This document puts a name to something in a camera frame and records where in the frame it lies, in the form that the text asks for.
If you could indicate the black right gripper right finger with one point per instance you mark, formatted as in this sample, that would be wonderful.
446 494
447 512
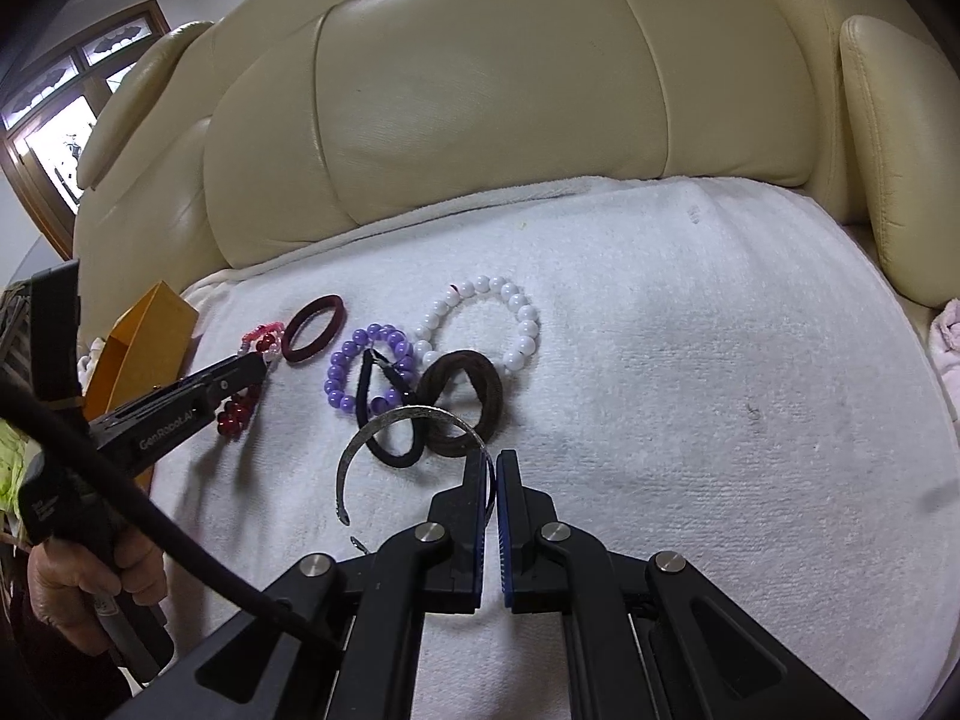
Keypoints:
530 583

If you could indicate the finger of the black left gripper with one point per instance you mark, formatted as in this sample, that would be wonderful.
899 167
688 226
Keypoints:
137 435
225 378

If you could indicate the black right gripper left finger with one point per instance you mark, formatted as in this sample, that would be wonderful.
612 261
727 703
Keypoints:
454 580

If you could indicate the person's left hand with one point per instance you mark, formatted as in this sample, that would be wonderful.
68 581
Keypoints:
61 574

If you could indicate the orange cardboard box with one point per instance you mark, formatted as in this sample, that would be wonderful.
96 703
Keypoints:
145 350

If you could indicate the white towel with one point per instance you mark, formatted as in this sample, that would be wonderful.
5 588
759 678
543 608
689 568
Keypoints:
720 371

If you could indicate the cream leather sofa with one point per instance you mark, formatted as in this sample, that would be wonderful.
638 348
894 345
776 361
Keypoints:
292 121

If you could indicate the wooden glass door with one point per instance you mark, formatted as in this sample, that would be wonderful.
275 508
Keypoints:
51 107

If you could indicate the pink cloth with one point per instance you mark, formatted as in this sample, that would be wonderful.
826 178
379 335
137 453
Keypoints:
944 348

